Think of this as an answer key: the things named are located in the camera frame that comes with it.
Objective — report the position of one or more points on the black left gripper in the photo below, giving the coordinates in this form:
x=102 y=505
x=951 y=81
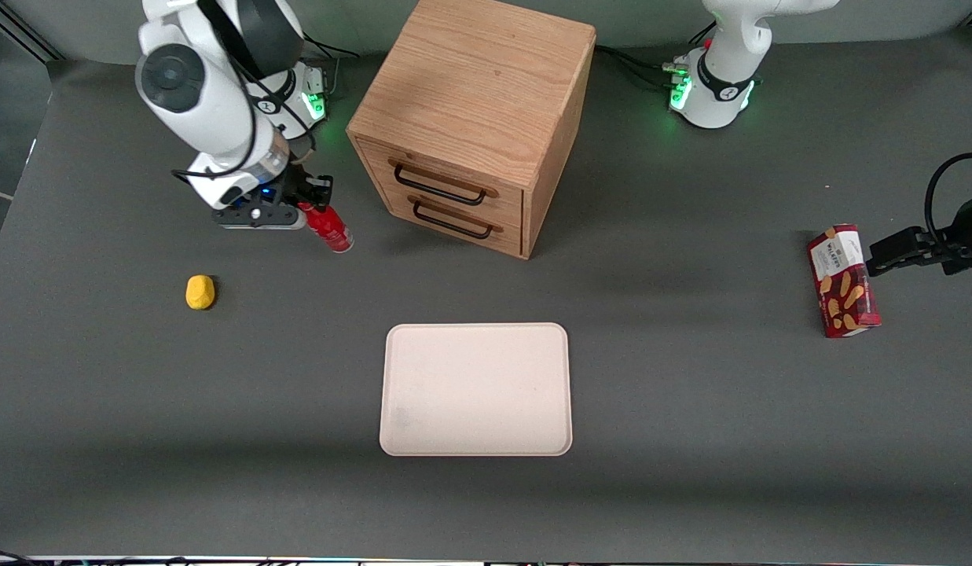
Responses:
x=943 y=253

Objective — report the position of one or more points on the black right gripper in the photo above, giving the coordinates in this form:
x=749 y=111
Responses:
x=294 y=189

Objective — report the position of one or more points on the red coke bottle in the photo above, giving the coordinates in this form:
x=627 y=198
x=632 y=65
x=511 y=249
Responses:
x=332 y=230

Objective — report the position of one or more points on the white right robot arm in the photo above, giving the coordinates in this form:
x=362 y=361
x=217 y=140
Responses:
x=210 y=86

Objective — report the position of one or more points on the beige rectangular tray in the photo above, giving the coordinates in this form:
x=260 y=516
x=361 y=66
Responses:
x=476 y=389

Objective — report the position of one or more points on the red wafer biscuit box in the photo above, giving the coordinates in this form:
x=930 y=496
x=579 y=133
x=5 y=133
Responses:
x=843 y=283

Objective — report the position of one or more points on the yellow lemon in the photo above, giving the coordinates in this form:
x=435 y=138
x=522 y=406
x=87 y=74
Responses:
x=200 y=292

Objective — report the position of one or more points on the wooden drawer cabinet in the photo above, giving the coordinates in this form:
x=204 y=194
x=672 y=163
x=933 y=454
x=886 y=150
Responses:
x=470 y=102

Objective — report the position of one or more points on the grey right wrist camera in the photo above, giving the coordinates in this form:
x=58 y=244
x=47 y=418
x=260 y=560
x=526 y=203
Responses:
x=258 y=218

